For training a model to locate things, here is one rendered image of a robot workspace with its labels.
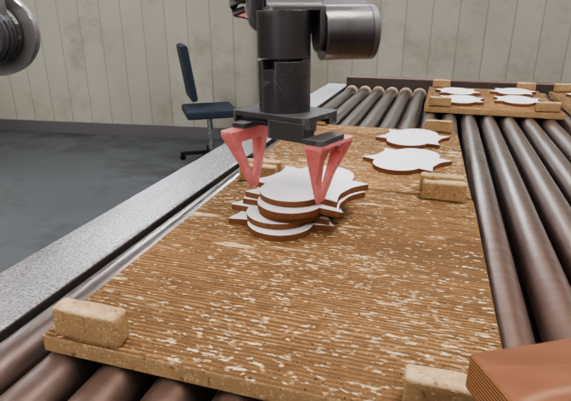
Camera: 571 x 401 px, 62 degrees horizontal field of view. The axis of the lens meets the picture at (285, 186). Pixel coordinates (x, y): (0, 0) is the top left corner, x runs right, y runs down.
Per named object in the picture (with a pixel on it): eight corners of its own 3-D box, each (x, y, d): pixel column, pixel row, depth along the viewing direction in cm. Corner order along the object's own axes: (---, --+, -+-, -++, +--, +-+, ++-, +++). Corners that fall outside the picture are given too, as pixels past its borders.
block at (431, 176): (418, 192, 68) (420, 174, 67) (418, 188, 70) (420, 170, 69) (463, 196, 67) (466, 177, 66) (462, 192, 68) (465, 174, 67)
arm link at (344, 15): (255, 23, 59) (258, -46, 53) (343, 22, 61) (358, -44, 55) (268, 86, 52) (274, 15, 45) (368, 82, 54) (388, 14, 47)
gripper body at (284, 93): (268, 116, 59) (266, 54, 57) (338, 126, 53) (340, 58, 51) (231, 125, 54) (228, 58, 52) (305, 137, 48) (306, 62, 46)
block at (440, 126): (423, 132, 104) (424, 120, 103) (423, 130, 105) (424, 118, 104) (452, 133, 102) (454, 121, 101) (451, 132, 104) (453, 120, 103)
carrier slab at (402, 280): (44, 351, 39) (41, 334, 38) (236, 186, 75) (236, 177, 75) (517, 460, 29) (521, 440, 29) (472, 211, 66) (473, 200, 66)
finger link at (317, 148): (301, 185, 59) (302, 110, 56) (352, 197, 55) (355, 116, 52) (267, 201, 54) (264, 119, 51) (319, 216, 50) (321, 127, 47)
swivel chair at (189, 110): (245, 152, 432) (242, 42, 400) (238, 170, 383) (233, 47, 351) (185, 151, 435) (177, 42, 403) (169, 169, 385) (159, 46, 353)
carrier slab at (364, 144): (236, 184, 76) (236, 175, 75) (300, 129, 113) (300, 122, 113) (470, 208, 67) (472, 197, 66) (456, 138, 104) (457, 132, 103)
